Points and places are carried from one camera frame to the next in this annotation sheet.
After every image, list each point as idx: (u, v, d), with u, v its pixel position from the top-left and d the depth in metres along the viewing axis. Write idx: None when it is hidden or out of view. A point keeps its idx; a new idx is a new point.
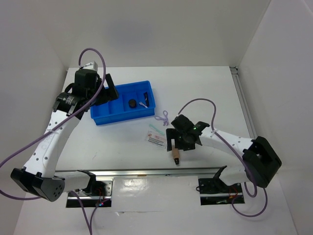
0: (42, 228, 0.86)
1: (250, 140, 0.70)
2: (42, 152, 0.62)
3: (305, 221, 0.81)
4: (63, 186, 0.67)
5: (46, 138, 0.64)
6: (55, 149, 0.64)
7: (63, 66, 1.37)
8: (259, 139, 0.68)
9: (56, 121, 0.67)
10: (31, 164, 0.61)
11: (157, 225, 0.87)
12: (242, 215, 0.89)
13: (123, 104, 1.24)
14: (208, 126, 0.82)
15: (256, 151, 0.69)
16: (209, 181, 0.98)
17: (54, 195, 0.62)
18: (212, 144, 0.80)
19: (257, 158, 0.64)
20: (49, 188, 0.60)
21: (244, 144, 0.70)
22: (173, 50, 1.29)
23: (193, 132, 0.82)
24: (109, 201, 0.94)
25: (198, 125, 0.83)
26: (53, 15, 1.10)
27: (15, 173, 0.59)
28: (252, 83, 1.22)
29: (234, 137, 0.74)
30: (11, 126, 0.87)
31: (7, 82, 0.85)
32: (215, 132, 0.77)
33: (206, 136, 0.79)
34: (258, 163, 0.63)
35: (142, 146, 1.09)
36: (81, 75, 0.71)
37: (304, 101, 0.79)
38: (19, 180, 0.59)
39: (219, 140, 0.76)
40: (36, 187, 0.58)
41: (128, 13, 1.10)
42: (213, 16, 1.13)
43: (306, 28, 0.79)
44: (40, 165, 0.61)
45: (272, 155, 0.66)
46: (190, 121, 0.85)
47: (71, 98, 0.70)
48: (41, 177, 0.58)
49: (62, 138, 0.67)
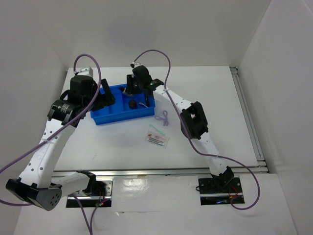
0: (42, 228, 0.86)
1: (189, 104, 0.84)
2: (38, 163, 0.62)
3: (305, 222, 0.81)
4: (60, 196, 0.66)
5: (41, 148, 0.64)
6: (50, 159, 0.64)
7: (63, 66, 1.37)
8: (196, 104, 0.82)
9: (52, 130, 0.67)
10: (26, 175, 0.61)
11: (157, 225, 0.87)
12: (235, 208, 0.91)
13: (123, 104, 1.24)
14: (162, 84, 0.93)
15: (192, 111, 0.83)
16: (209, 181, 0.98)
17: (49, 205, 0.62)
18: (161, 100, 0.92)
19: (190, 117, 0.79)
20: (44, 199, 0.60)
21: (184, 105, 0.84)
22: (173, 50, 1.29)
23: (150, 88, 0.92)
24: (109, 201, 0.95)
25: (154, 82, 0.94)
26: (53, 15, 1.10)
27: (11, 184, 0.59)
28: (252, 83, 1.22)
29: (179, 98, 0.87)
30: (12, 126, 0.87)
31: (7, 82, 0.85)
32: (167, 91, 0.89)
33: (158, 93, 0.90)
34: (190, 121, 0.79)
35: (142, 146, 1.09)
36: (77, 82, 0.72)
37: (304, 101, 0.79)
38: (15, 192, 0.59)
39: (167, 98, 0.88)
40: (31, 198, 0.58)
41: (128, 12, 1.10)
42: (213, 16, 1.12)
43: (306, 28, 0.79)
44: (36, 176, 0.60)
45: (202, 117, 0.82)
46: (148, 75, 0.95)
47: (66, 105, 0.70)
48: (36, 188, 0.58)
49: (57, 148, 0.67)
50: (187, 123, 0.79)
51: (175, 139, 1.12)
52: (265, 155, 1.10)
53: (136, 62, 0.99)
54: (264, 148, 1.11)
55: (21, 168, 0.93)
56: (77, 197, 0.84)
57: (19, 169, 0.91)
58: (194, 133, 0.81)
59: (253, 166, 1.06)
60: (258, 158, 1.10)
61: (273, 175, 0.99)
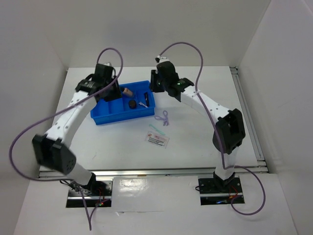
0: (41, 229, 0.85)
1: (226, 110, 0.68)
2: (64, 122, 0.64)
3: (305, 222, 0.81)
4: (73, 164, 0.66)
5: (68, 111, 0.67)
6: (74, 123, 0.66)
7: (63, 66, 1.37)
8: (234, 111, 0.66)
9: (78, 99, 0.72)
10: (51, 131, 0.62)
11: (157, 225, 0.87)
12: (235, 210, 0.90)
13: (123, 104, 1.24)
14: (191, 85, 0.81)
15: (229, 121, 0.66)
16: (209, 181, 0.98)
17: (66, 168, 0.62)
18: (191, 104, 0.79)
19: (227, 127, 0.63)
20: (65, 157, 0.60)
21: (220, 112, 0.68)
22: (173, 50, 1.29)
23: (176, 87, 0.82)
24: (109, 201, 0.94)
25: (183, 82, 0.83)
26: (53, 15, 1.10)
27: (37, 138, 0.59)
28: (252, 83, 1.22)
29: (213, 104, 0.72)
30: (12, 126, 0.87)
31: (8, 82, 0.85)
32: (198, 93, 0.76)
33: (188, 95, 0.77)
34: (227, 132, 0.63)
35: (142, 146, 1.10)
36: (100, 66, 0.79)
37: (304, 101, 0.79)
38: (39, 146, 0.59)
39: (199, 102, 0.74)
40: (55, 151, 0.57)
41: (128, 12, 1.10)
42: (213, 15, 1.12)
43: (306, 28, 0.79)
44: (61, 132, 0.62)
45: (240, 128, 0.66)
46: (176, 74, 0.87)
47: (91, 83, 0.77)
48: (61, 142, 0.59)
49: (80, 115, 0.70)
50: (223, 134, 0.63)
51: (175, 139, 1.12)
52: (265, 155, 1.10)
53: (162, 57, 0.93)
54: (264, 147, 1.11)
55: (21, 168, 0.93)
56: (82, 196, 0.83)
57: (20, 169, 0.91)
58: (231, 147, 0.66)
59: (253, 166, 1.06)
60: (258, 158, 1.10)
61: (273, 175, 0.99)
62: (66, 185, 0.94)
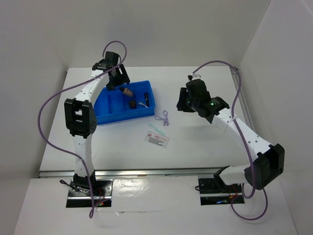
0: (41, 229, 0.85)
1: (267, 146, 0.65)
2: (88, 89, 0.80)
3: (305, 222, 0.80)
4: (95, 127, 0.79)
5: (89, 82, 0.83)
6: (96, 90, 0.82)
7: (63, 66, 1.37)
8: (277, 147, 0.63)
9: (96, 74, 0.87)
10: (79, 95, 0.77)
11: (158, 225, 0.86)
12: (234, 210, 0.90)
13: (123, 104, 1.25)
14: (227, 106, 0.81)
15: (269, 157, 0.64)
16: (209, 181, 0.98)
17: (91, 128, 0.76)
18: (224, 129, 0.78)
19: (267, 165, 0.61)
20: (91, 116, 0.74)
21: (259, 147, 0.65)
22: (173, 50, 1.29)
23: (209, 108, 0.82)
24: (109, 201, 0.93)
25: (216, 102, 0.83)
26: (54, 15, 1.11)
27: (68, 100, 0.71)
28: (253, 83, 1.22)
29: (252, 135, 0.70)
30: (12, 125, 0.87)
31: (8, 82, 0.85)
32: (234, 119, 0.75)
33: (223, 120, 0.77)
34: (266, 171, 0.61)
35: (142, 146, 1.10)
36: (110, 53, 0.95)
37: (304, 100, 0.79)
38: (71, 106, 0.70)
39: (235, 129, 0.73)
40: (85, 110, 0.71)
41: (128, 12, 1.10)
42: (213, 15, 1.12)
43: (305, 26, 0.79)
44: (87, 96, 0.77)
45: (280, 165, 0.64)
46: (207, 93, 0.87)
47: (103, 63, 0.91)
48: (89, 103, 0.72)
49: (99, 86, 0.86)
50: (261, 173, 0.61)
51: (175, 139, 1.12)
52: None
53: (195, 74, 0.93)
54: None
55: (21, 167, 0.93)
56: (91, 189, 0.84)
57: (20, 168, 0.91)
58: (265, 183, 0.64)
59: None
60: None
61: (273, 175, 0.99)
62: (66, 185, 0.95)
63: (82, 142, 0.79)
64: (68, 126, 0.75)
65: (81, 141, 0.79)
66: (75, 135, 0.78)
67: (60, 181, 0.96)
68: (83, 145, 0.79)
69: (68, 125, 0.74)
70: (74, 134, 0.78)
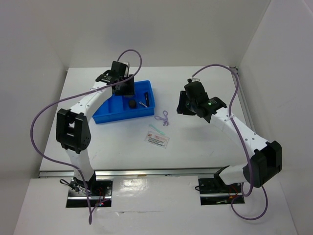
0: (41, 229, 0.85)
1: (264, 143, 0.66)
2: (86, 102, 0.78)
3: (305, 222, 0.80)
4: (87, 143, 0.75)
5: (90, 94, 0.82)
6: (95, 103, 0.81)
7: (63, 66, 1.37)
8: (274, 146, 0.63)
9: (98, 86, 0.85)
10: (76, 107, 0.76)
11: (157, 225, 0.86)
12: (235, 211, 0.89)
13: (124, 104, 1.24)
14: (224, 106, 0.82)
15: (267, 154, 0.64)
16: (208, 181, 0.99)
17: (82, 144, 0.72)
18: (222, 128, 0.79)
19: (264, 162, 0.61)
20: (83, 131, 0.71)
21: (257, 145, 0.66)
22: (173, 50, 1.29)
23: (207, 108, 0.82)
24: (109, 201, 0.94)
25: (214, 102, 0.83)
26: (54, 15, 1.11)
27: (62, 111, 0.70)
28: (253, 83, 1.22)
29: (250, 133, 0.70)
30: (12, 125, 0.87)
31: (8, 82, 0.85)
32: (232, 118, 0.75)
33: (220, 118, 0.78)
34: (263, 168, 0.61)
35: (142, 146, 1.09)
36: (117, 63, 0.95)
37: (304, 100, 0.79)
38: (64, 117, 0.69)
39: (233, 128, 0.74)
40: (78, 123, 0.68)
41: (128, 12, 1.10)
42: (212, 15, 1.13)
43: (305, 26, 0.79)
44: (83, 108, 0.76)
45: (278, 162, 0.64)
46: (204, 94, 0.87)
47: (109, 77, 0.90)
48: (83, 116, 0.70)
49: (99, 100, 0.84)
50: (259, 171, 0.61)
51: (175, 139, 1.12)
52: None
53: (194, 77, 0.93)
54: None
55: (21, 168, 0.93)
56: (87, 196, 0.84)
57: (20, 168, 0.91)
58: (264, 181, 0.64)
59: None
60: None
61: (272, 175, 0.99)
62: (66, 185, 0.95)
63: (76, 155, 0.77)
64: (59, 139, 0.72)
65: (75, 154, 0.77)
66: (67, 149, 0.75)
67: (60, 181, 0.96)
68: (77, 158, 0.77)
69: (58, 138, 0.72)
70: (66, 148, 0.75)
